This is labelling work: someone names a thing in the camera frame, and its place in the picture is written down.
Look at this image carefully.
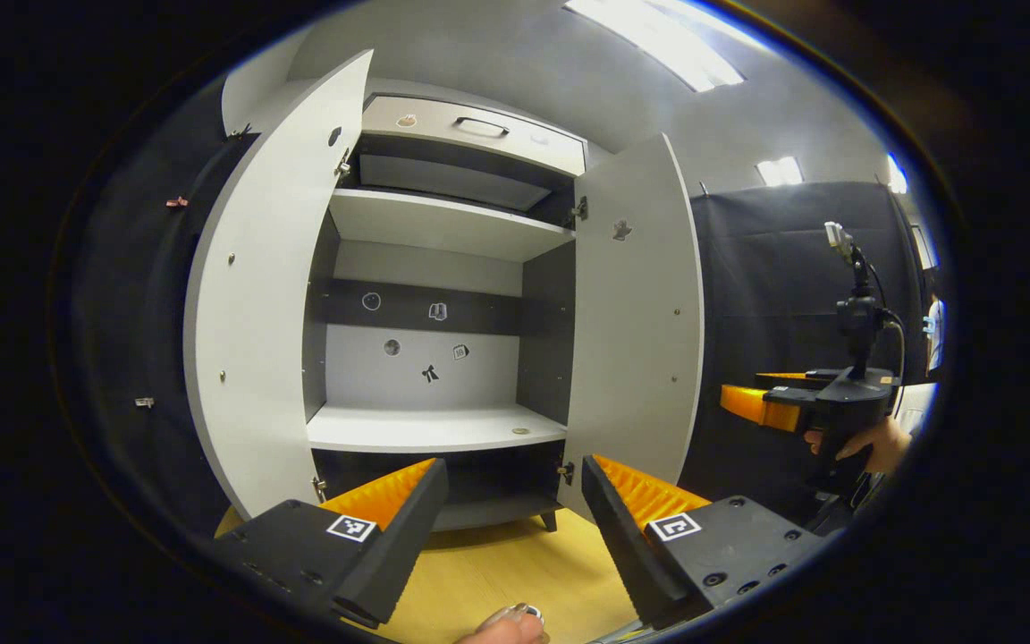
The black backdrop cloth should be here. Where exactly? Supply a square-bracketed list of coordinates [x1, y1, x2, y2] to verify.
[77, 85, 253, 538]
[680, 181, 938, 525]

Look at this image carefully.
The black drawer handle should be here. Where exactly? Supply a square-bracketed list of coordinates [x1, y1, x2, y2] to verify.
[453, 115, 511, 139]

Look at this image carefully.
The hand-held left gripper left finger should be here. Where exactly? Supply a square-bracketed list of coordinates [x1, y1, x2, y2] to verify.
[214, 458, 451, 629]

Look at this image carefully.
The long ceiling light panel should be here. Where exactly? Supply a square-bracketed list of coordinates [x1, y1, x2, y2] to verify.
[563, 0, 748, 93]

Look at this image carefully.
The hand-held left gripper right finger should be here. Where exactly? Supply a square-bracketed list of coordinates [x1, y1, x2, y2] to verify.
[580, 453, 827, 631]

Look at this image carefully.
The grey wooden cabinet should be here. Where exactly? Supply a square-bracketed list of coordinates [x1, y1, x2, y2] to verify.
[301, 76, 590, 535]

